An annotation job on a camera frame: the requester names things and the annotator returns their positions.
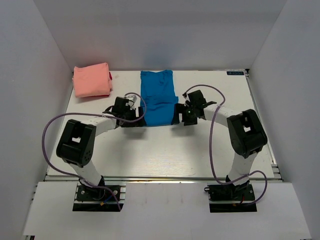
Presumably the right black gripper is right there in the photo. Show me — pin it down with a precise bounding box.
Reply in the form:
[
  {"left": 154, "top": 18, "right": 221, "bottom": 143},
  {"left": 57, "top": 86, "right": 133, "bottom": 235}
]
[{"left": 172, "top": 103, "right": 199, "bottom": 126}]

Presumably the blue t shirt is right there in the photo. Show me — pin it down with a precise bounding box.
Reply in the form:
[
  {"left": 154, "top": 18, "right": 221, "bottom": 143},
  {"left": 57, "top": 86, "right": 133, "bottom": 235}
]
[{"left": 140, "top": 70, "right": 179, "bottom": 127}]

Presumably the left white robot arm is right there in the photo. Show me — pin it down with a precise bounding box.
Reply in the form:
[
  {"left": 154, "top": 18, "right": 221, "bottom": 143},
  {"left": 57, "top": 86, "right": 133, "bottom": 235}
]
[{"left": 56, "top": 92, "right": 145, "bottom": 200}]

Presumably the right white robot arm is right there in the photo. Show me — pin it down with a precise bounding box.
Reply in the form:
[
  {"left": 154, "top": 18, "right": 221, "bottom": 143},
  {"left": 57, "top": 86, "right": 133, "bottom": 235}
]
[{"left": 171, "top": 90, "right": 268, "bottom": 200}]

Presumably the blue table label sticker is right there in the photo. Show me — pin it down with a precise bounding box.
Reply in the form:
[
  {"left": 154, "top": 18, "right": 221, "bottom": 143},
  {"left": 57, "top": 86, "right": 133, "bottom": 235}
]
[{"left": 226, "top": 71, "right": 245, "bottom": 76}]

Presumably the folded pink t shirt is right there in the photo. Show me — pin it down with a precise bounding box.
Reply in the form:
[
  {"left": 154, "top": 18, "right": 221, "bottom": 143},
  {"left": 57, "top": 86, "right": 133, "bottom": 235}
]
[{"left": 72, "top": 62, "right": 113, "bottom": 98}]

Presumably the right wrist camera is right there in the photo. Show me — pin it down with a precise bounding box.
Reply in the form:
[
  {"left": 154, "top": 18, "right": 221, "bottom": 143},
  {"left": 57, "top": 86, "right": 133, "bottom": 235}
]
[{"left": 182, "top": 92, "right": 190, "bottom": 106}]

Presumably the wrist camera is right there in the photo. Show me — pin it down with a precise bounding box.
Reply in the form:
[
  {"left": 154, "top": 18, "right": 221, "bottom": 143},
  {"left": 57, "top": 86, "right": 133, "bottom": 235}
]
[
  {"left": 182, "top": 92, "right": 190, "bottom": 106},
  {"left": 124, "top": 94, "right": 137, "bottom": 109}
]

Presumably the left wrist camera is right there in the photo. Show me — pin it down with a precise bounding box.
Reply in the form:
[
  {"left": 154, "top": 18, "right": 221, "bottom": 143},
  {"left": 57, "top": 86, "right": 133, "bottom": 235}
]
[{"left": 124, "top": 94, "right": 137, "bottom": 109}]

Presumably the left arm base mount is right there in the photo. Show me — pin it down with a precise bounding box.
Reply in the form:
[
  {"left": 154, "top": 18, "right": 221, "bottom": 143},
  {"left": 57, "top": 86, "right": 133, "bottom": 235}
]
[{"left": 72, "top": 184, "right": 126, "bottom": 213}]

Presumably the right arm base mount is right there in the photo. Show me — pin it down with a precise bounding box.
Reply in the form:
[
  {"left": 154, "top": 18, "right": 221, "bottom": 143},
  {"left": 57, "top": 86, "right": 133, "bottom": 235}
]
[{"left": 203, "top": 183, "right": 257, "bottom": 213}]

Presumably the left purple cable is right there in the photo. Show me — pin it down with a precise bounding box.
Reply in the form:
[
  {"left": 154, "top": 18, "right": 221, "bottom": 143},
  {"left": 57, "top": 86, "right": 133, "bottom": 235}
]
[{"left": 41, "top": 92, "right": 148, "bottom": 210}]

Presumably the purple cable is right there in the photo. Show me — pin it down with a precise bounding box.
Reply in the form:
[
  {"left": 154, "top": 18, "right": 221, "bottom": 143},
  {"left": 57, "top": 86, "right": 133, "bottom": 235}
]
[
  {"left": 41, "top": 92, "right": 148, "bottom": 210},
  {"left": 182, "top": 84, "right": 268, "bottom": 207}
]

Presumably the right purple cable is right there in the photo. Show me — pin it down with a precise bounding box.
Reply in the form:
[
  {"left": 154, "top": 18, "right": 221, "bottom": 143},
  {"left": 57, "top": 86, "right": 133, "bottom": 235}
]
[{"left": 182, "top": 84, "right": 268, "bottom": 207}]

